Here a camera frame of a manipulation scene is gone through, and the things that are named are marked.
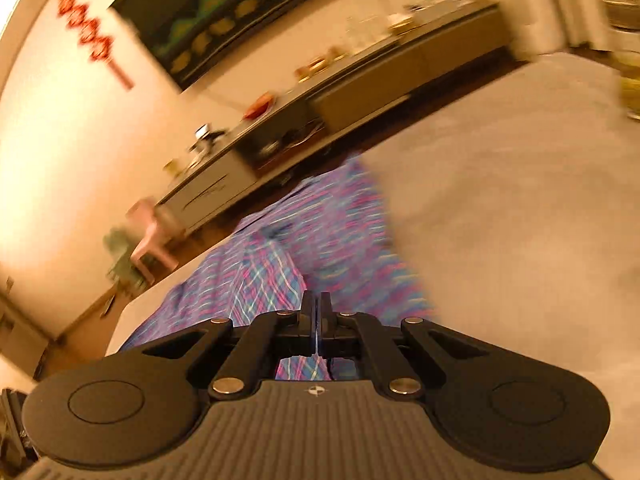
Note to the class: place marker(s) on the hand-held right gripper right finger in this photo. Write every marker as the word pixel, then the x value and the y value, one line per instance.
pixel 380 355

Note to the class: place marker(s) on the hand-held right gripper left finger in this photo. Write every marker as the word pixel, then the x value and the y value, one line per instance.
pixel 250 350

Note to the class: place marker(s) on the blue pink plaid shirt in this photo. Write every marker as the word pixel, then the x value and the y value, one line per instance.
pixel 330 240

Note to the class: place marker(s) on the pink plastic child chair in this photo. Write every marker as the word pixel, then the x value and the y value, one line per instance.
pixel 152 240

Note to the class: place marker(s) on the green plastic child chair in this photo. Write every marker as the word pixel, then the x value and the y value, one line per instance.
pixel 122 260

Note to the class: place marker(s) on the small yellow cup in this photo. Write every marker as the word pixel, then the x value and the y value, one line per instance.
pixel 171 167

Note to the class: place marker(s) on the black gadget on stand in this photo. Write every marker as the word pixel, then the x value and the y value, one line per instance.
pixel 205 139

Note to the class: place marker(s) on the red fruit plate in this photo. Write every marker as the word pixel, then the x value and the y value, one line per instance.
pixel 259 105

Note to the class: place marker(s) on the long grey sideboard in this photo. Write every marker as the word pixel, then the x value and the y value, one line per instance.
pixel 380 85

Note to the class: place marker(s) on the wide gold ornament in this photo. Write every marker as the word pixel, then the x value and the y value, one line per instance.
pixel 317 65

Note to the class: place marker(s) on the group of clear glasses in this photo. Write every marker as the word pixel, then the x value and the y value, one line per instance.
pixel 364 30

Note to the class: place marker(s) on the red hanging ornament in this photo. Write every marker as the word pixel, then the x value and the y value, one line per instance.
pixel 90 35

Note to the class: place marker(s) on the cream curtain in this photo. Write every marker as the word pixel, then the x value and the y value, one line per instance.
pixel 530 5

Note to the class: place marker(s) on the glass tea bottle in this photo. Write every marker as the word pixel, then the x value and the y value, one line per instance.
pixel 625 50

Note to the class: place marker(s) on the wall-mounted television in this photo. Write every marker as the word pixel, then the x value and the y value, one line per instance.
pixel 240 15

